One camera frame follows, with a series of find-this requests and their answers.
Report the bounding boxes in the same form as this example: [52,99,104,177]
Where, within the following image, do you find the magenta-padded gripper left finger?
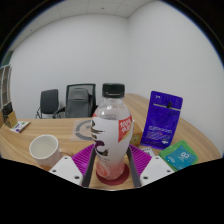
[49,143,98,188]

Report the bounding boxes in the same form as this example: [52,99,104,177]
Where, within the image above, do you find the clear bag grey ring print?
[70,118,98,142]

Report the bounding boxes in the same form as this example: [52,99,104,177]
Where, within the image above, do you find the purple stand-up pouch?
[140,90,184,150]

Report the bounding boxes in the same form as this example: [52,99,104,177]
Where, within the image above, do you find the white ceramic mug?
[28,134,73,169]

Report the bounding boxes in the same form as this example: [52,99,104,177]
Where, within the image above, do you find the small black office chair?
[35,88,60,120]

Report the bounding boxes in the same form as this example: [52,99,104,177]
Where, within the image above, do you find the grey backpack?
[64,87,94,118]

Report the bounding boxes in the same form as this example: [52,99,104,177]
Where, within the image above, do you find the small white printed card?
[9,120,32,134]

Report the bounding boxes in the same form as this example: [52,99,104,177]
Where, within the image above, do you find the green packet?
[158,139,199,172]

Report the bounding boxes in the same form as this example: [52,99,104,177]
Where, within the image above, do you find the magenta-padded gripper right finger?
[125,143,176,188]

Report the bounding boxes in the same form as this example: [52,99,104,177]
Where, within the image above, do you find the clear drink bottle black cap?
[90,82,134,181]

